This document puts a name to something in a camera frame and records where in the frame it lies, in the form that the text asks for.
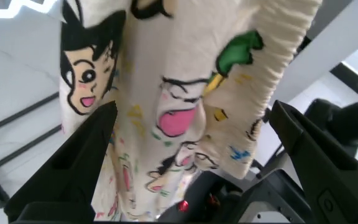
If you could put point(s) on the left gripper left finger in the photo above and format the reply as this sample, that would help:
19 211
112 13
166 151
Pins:
67 180

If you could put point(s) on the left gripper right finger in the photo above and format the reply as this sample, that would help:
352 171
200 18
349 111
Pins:
328 174

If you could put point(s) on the cream printed garment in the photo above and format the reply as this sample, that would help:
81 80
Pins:
166 62

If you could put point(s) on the black clothes rack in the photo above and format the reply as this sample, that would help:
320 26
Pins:
20 114

